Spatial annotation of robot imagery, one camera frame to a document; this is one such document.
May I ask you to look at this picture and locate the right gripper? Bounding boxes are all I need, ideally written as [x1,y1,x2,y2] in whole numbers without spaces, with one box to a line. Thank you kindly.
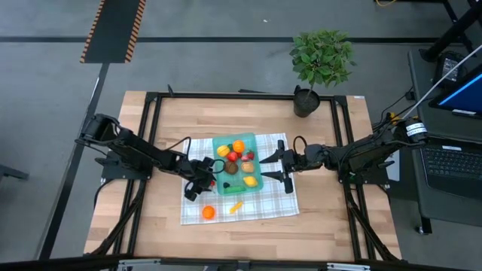
[258,139,313,195]

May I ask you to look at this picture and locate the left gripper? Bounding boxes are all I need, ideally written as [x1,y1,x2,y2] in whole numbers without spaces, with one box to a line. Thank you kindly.
[179,157,220,202]

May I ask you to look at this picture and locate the yellow toy bell pepper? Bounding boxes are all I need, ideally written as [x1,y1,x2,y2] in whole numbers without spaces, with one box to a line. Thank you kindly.
[216,143,234,158]

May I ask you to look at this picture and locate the teal translucent plastic container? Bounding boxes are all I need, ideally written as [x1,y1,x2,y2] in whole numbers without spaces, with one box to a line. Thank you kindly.
[212,132,264,196]

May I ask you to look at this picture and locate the white checked cloth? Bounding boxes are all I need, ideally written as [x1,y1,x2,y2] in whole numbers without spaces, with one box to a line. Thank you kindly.
[179,132,301,226]

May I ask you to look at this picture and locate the potted green plant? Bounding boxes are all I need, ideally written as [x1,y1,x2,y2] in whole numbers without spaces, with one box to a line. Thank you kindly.
[288,29,357,118]

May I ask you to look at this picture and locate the black bar with silver brackets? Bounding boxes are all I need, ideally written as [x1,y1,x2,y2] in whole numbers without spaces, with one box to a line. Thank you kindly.
[0,254,482,271]

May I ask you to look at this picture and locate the black laptop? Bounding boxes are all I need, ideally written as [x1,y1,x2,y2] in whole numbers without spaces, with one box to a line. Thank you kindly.
[409,134,482,200]

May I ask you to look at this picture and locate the black mat with orange stripes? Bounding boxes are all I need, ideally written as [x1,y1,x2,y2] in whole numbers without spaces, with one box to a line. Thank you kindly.
[79,0,147,64]

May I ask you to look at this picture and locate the white rod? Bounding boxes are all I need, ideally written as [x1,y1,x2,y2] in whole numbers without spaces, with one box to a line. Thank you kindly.
[406,44,482,118]

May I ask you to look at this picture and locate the grey furniture leg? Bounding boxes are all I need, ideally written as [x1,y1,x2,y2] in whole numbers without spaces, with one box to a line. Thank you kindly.
[0,164,30,182]

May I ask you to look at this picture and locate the black power adapter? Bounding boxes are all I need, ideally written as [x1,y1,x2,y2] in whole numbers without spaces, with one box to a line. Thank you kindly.
[432,50,467,87]

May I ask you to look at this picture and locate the monitor with blue screen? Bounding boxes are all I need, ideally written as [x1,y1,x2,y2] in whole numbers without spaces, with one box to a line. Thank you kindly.
[429,62,482,120]

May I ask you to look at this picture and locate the black stand legs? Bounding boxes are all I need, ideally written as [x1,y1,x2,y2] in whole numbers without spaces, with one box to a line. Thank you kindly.
[419,0,482,63]

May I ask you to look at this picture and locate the black cable loop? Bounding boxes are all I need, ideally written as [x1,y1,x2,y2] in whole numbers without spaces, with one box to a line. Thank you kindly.
[292,135,309,154]

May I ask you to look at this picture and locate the black metal table frame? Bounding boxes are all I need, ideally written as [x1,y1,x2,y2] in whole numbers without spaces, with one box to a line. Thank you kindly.
[84,84,402,264]

